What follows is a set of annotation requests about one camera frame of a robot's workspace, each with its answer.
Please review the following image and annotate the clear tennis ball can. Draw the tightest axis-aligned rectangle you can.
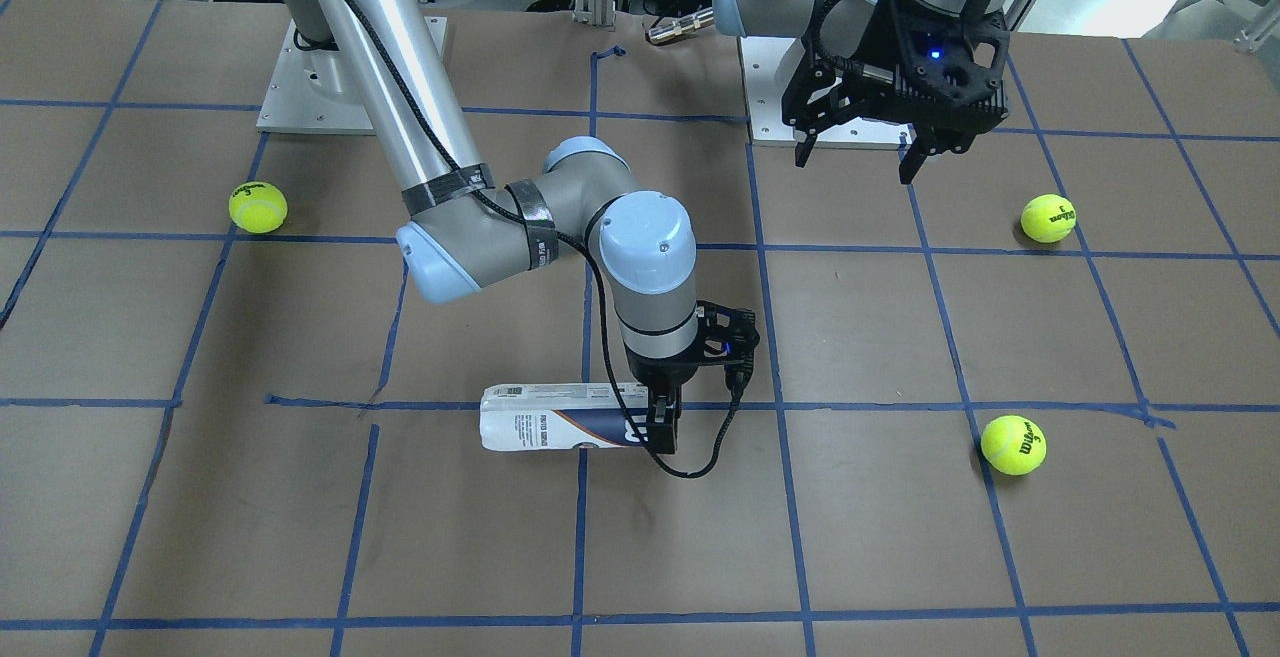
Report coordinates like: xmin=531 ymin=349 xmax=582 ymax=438
xmin=477 ymin=383 xmax=640 ymax=452

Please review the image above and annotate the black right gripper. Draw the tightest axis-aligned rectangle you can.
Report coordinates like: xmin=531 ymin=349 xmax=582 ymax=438
xmin=628 ymin=337 xmax=701 ymax=455

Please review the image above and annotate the tennis ball near base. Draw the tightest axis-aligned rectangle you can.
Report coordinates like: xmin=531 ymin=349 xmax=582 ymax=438
xmin=1019 ymin=195 xmax=1076 ymax=245
xmin=228 ymin=181 xmax=288 ymax=234

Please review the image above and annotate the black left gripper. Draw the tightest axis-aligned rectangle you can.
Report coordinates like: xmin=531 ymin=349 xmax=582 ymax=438
xmin=782 ymin=0 xmax=1009 ymax=186

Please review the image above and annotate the front tennis ball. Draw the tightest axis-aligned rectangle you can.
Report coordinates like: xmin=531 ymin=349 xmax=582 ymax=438
xmin=980 ymin=415 xmax=1047 ymax=476

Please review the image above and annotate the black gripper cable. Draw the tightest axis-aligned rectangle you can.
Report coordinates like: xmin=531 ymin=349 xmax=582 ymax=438
xmin=330 ymin=0 xmax=751 ymax=480

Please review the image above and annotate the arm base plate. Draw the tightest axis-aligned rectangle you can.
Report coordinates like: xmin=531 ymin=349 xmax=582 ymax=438
xmin=257 ymin=31 xmax=378 ymax=137
xmin=739 ymin=36 xmax=913 ymax=150

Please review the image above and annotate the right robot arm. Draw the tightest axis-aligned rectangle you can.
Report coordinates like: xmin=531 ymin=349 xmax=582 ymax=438
xmin=285 ymin=0 xmax=701 ymax=455

